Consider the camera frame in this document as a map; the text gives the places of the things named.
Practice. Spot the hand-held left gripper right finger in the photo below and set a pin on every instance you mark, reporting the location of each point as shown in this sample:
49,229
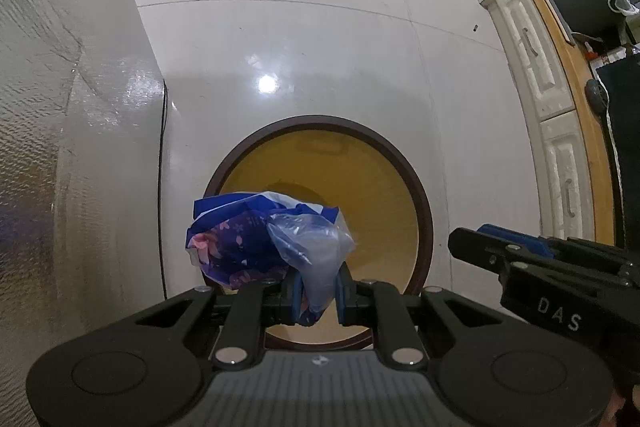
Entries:
342,299

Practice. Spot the white cabinet door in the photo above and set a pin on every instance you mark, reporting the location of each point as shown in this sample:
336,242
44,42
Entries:
537,57
570,187

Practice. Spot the silver textured foil sheet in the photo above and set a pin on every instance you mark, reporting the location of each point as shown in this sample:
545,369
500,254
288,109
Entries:
35,132

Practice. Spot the white cabinet with wooden top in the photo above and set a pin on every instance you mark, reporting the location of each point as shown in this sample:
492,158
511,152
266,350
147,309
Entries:
575,97

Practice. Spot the dark oval object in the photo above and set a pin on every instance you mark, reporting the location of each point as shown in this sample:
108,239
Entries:
595,93

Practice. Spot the black mat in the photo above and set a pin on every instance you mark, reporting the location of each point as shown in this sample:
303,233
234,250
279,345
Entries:
625,147

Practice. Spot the round brown-rimmed trash bin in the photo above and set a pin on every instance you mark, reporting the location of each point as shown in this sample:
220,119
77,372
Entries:
380,187

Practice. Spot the clear plastic bag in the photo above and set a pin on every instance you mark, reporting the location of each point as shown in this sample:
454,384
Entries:
312,252

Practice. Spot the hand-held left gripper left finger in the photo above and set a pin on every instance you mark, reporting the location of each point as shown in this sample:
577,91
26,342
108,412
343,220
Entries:
296,294

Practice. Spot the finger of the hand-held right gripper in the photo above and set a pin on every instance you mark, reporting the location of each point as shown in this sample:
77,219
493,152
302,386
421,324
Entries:
520,237
475,247

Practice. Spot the blue floral plastic wrapper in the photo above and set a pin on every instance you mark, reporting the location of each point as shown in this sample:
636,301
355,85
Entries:
235,239

